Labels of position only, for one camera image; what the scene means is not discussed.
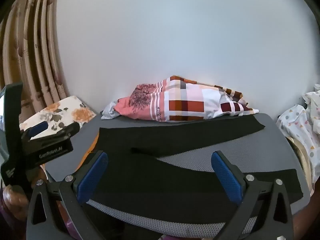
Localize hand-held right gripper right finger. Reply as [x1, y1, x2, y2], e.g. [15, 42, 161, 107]
[211, 150, 294, 240]

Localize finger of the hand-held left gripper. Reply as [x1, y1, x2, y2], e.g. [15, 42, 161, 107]
[49, 122, 81, 138]
[21, 121, 50, 140]

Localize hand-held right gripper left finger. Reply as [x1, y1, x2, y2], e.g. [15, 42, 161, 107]
[26, 150, 110, 240]

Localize black pants with orange lining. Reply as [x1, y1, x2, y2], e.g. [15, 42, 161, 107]
[75, 114, 304, 224]

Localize person's left hand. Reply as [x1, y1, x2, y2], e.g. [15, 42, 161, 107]
[0, 185, 29, 227]

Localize white floral cushion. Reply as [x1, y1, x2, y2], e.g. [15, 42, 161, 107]
[19, 95, 97, 140]

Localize grey mesh mat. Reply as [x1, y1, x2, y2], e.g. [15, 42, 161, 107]
[46, 112, 310, 238]

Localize light striped cloth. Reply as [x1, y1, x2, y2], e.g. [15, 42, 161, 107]
[101, 101, 123, 120]

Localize beige patterned curtain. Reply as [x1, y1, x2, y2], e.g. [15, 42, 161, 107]
[0, 0, 69, 110]

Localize tan straw object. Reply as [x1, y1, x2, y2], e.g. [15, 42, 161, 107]
[287, 137, 313, 195]

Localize pink plaid folded blanket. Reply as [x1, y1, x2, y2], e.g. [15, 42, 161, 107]
[113, 75, 259, 122]

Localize white cloth with coloured dots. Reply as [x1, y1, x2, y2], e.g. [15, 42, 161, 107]
[276, 104, 320, 195]

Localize white patterned cloth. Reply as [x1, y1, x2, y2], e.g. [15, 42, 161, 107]
[302, 84, 320, 120]

